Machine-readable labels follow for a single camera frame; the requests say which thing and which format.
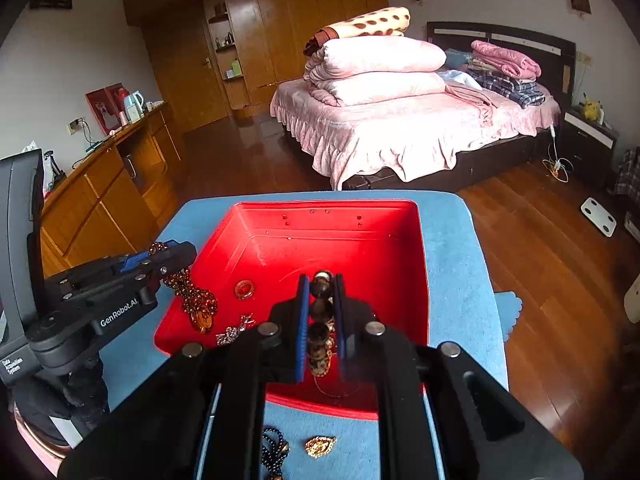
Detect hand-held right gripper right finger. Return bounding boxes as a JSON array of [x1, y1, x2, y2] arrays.
[[332, 273, 583, 480]]

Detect blue pillow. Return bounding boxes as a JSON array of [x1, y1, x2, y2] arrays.
[[442, 49, 473, 71]]

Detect yellow plush toy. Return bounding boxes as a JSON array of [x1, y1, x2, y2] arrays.
[[580, 92, 603, 122]]

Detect chair with plaid cloth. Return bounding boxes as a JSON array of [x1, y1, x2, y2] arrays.
[[611, 147, 640, 196]]

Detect red picture board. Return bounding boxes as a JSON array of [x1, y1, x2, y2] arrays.
[[85, 82, 126, 136]]

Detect pale blue electric kettle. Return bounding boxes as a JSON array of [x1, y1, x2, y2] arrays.
[[122, 90, 147, 123]]

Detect white bathroom scale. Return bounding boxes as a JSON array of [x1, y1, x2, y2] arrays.
[[580, 197, 620, 238]]

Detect dark nightstand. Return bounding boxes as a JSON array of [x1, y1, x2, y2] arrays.
[[557, 107, 620, 188]]

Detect white trash bin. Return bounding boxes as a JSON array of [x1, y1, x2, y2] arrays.
[[622, 274, 640, 324]]

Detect gold pendant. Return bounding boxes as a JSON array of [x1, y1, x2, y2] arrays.
[[304, 435, 338, 459]]

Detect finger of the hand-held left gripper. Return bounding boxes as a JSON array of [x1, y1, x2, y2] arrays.
[[117, 241, 197, 307], [45, 252, 168, 288]]

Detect wooden wardrobe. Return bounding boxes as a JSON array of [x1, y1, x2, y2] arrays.
[[122, 0, 390, 121]]

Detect person's left forearm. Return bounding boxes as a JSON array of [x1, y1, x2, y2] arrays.
[[15, 405, 108, 450]]

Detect stack of plaid clothes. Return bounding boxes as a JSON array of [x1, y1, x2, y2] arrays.
[[467, 62, 546, 109]]

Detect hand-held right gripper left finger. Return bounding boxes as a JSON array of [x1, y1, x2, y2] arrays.
[[59, 274, 311, 480]]

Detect dark wooden headboard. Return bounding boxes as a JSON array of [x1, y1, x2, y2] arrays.
[[426, 21, 577, 96]]

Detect bed with pink sheet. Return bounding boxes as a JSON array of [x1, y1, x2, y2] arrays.
[[270, 21, 576, 191]]

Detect tiger-eye bead bracelet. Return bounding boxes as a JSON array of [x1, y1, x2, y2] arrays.
[[307, 270, 351, 398]]

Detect folded pink blanket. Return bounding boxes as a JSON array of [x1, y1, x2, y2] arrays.
[[471, 40, 542, 81]]

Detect brown spotted blanket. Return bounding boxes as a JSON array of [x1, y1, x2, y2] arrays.
[[303, 6, 412, 56]]

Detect person's left hand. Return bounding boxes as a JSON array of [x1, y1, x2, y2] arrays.
[[12, 356, 110, 424]]

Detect wooden sideboard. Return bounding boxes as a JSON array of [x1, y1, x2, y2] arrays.
[[37, 102, 183, 281]]

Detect blue table cloth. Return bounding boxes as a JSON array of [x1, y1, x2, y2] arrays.
[[85, 189, 523, 480]]

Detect dark bead bracelet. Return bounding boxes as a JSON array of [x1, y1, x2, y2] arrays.
[[261, 426, 292, 480]]

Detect brown bead necklace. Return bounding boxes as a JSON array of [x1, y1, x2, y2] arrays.
[[150, 241, 219, 335]]

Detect red metal tin box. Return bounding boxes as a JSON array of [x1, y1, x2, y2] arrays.
[[154, 199, 432, 422]]

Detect silver chain necklace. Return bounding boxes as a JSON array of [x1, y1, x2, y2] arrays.
[[215, 312, 257, 347]]

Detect folded pink quilt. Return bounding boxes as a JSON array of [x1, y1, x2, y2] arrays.
[[305, 37, 447, 92], [307, 71, 448, 107]]

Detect wooden door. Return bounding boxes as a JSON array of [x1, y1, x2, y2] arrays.
[[142, 10, 226, 136]]

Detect white plastic bag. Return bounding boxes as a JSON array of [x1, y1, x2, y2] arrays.
[[42, 149, 67, 196]]

